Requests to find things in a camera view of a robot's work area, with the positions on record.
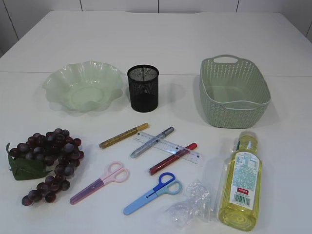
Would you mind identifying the gold glitter pen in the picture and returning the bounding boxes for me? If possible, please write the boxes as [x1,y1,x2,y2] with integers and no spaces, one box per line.
[98,123,149,149]

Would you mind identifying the clear plastic sheet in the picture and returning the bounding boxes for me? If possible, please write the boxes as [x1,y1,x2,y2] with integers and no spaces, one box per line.
[163,179,216,230]

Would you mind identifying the green plastic woven basket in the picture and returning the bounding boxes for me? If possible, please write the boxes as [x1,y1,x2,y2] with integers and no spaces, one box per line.
[199,55,271,129]

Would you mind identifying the pink scissors with cover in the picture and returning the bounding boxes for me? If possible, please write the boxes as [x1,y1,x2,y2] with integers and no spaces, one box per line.
[69,161,130,205]

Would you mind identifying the black mesh pen holder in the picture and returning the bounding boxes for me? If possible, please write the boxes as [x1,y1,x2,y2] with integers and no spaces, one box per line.
[127,64,159,113]

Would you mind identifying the red glitter pen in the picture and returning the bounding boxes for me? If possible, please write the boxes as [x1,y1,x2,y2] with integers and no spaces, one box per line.
[148,143,197,176]

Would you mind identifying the silver glitter pen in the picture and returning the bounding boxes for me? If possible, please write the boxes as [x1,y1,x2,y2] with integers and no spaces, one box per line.
[130,126,175,158]

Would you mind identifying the blue scissors with cover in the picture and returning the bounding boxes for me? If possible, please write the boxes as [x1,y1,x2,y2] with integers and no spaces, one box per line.
[123,172,183,215]

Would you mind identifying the clear plastic ruler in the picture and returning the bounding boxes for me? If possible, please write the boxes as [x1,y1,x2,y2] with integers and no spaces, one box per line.
[133,131,204,165]

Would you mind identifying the purple artificial grape bunch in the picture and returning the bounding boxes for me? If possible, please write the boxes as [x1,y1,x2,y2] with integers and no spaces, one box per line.
[6,128,85,206]

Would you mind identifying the green wavy glass plate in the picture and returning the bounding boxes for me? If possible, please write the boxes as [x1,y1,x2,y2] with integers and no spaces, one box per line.
[42,60,123,112]

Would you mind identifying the yellow tea drink bottle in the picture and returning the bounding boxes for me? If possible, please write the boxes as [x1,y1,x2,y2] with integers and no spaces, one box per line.
[217,132,262,232]

